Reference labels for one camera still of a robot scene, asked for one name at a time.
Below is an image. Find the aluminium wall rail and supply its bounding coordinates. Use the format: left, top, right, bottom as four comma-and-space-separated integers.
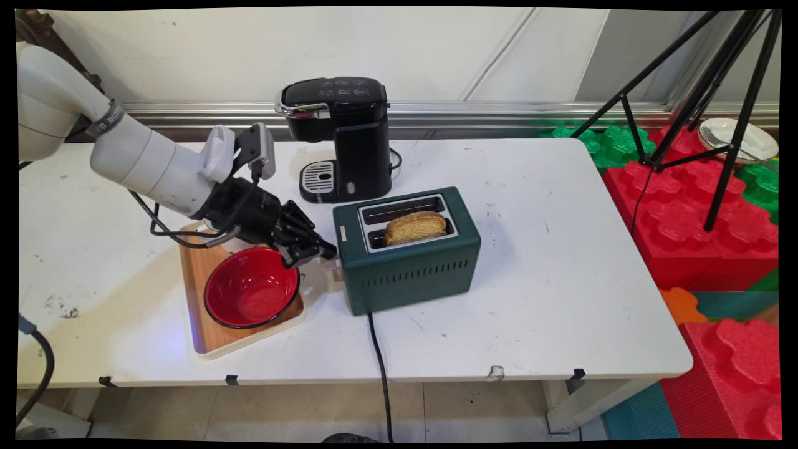
122, 101, 780, 133

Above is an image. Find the black cable with connector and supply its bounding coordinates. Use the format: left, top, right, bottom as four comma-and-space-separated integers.
16, 313, 57, 428

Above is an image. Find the orange foam piece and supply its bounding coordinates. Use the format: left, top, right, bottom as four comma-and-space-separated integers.
659, 287, 709, 327

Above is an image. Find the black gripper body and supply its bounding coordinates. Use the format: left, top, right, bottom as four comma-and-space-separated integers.
208, 177, 286, 245

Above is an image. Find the wooden serving tray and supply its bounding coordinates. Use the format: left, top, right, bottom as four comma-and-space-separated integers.
178, 223, 307, 360

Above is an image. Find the white table leg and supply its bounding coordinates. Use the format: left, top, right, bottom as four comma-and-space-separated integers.
545, 377, 663, 435

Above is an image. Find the red enamel bowl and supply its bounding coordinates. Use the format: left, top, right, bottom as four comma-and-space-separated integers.
203, 247, 302, 330

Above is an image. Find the large red foam block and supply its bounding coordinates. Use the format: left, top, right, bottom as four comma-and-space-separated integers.
602, 125, 780, 292

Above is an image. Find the black tripod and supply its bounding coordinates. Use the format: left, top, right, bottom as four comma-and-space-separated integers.
570, 9, 784, 233

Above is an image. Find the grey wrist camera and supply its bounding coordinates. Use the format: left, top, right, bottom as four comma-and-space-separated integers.
234, 122, 277, 182

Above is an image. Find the white plate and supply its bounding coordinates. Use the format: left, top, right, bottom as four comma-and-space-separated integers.
698, 117, 780, 165

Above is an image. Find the silver fork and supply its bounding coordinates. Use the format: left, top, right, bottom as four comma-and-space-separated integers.
701, 127, 780, 171

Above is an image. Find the black toaster power cable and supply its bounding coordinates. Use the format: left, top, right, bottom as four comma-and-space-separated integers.
366, 311, 395, 443

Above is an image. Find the grey velcro strap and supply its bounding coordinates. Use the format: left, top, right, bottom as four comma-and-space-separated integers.
85, 99, 126, 140

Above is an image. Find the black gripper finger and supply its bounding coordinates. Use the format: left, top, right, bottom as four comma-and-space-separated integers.
281, 200, 339, 260
274, 234, 322, 270

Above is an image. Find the green toaster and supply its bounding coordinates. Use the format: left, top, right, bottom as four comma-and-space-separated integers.
332, 186, 482, 317

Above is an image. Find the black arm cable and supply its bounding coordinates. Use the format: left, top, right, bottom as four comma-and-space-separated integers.
127, 159, 267, 249

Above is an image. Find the teal foam mat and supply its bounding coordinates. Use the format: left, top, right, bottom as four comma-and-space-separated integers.
601, 381, 681, 441

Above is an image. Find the green foam block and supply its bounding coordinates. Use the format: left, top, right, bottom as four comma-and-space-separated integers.
734, 160, 780, 226
539, 124, 659, 170

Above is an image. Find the brown bread slice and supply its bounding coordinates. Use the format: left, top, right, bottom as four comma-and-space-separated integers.
383, 210, 448, 246

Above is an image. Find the black coffee machine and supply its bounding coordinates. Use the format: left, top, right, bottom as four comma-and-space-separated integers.
275, 76, 394, 205

